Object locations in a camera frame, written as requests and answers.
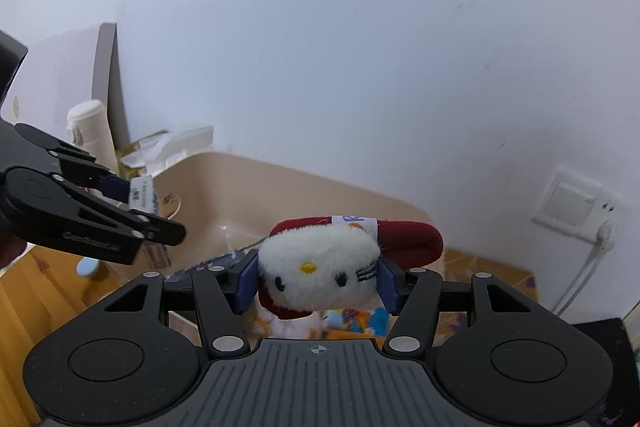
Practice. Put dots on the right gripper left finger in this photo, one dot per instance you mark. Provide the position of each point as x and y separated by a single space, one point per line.
220 298

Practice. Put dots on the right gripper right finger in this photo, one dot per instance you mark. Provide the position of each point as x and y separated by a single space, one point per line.
412 297

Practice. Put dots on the long dark blue box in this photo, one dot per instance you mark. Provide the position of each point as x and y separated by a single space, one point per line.
227 261

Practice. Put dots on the hello kitty red plush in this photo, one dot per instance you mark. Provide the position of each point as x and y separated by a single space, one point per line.
324 263

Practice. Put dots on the colorful cartoon snack pack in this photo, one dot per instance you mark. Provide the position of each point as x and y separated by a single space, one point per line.
332 324

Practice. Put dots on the blue hair brush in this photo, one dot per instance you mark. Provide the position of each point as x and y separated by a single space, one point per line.
87 267

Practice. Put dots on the purple floral table mat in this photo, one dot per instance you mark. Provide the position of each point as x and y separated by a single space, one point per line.
456 266

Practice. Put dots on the white thermos bottle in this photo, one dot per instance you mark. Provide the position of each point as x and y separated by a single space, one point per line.
88 128

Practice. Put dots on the beige plastic storage bin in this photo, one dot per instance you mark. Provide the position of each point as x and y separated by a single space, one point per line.
228 202

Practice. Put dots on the tissue pack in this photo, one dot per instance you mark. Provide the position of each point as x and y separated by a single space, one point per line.
159 151

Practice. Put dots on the lilac headboard panel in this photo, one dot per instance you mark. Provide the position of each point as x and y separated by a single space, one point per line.
64 70

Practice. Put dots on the wall socket with switch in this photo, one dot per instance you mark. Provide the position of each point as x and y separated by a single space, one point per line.
577 206

